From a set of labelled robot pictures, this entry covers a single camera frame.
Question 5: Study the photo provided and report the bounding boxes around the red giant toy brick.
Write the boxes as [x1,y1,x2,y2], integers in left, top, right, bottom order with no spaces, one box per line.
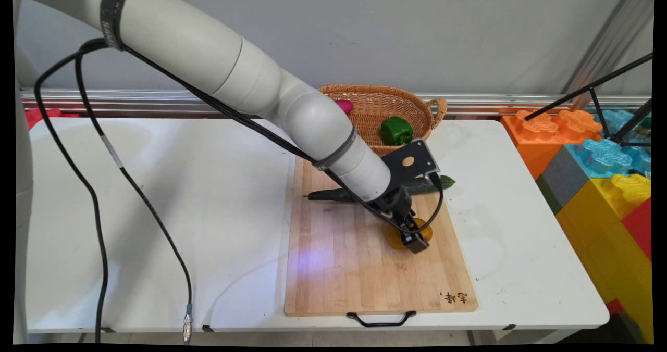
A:
[621,198,653,262]

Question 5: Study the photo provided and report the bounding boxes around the thick black cable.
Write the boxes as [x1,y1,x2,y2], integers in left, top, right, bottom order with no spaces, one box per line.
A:
[33,38,109,344]

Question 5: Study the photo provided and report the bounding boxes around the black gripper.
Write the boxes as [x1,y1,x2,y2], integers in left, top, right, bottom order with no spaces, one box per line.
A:
[372,184,431,255]

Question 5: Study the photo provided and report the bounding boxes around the thin black cable with connector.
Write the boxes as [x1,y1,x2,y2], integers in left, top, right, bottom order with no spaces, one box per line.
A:
[75,50,194,344]

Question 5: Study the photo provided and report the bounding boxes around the red object behind table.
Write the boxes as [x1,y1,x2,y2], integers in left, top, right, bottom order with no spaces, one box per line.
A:
[25,108,80,131]

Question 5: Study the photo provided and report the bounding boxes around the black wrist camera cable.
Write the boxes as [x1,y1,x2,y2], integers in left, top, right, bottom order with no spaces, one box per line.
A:
[123,45,445,235]

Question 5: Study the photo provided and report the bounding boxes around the yellow giant toy brick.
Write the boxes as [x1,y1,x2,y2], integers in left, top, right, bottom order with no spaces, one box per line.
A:
[554,173,654,344]

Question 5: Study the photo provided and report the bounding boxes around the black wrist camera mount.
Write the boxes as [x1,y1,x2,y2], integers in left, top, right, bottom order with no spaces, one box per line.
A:
[382,139,441,190]

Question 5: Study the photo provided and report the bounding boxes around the green bell pepper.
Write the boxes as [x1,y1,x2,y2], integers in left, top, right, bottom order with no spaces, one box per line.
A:
[379,116,415,146]

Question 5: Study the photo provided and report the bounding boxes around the bamboo cutting board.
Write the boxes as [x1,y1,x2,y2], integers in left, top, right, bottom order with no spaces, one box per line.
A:
[283,143,479,317]

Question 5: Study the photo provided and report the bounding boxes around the black cable strap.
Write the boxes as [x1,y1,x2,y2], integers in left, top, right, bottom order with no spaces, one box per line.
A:
[100,0,134,52]
[312,125,359,172]

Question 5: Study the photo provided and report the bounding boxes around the black tripod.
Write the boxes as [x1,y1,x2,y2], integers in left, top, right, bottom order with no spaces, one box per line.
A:
[524,54,653,149]

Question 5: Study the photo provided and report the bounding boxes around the orange giant toy brick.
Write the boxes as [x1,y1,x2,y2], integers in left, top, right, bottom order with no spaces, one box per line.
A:
[501,109,603,181]

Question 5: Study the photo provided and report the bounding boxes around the blue giant toy brick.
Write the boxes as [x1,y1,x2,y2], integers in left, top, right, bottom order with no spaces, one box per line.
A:
[565,109,653,180]

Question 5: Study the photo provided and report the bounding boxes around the black cutting board handle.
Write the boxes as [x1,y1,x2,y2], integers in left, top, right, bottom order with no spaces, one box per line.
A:
[346,311,418,328]

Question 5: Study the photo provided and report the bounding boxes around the grey giant toy brick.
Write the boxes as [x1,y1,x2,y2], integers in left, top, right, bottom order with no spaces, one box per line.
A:
[536,144,590,216]

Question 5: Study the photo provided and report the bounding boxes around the woven wicker basket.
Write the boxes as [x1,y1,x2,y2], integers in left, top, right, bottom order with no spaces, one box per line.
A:
[318,84,449,158]

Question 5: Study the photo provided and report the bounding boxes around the yellow bell pepper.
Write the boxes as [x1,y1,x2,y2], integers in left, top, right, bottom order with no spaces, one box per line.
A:
[385,217,434,250]

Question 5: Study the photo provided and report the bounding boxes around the diagonal aluminium post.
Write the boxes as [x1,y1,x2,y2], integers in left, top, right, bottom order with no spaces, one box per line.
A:
[561,0,655,98]

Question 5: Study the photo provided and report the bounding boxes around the long green cucumber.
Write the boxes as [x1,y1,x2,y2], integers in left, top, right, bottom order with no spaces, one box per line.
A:
[304,174,456,203]

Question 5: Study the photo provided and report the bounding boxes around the horizontal aluminium rail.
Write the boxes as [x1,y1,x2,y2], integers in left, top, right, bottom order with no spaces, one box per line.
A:
[20,88,652,117]

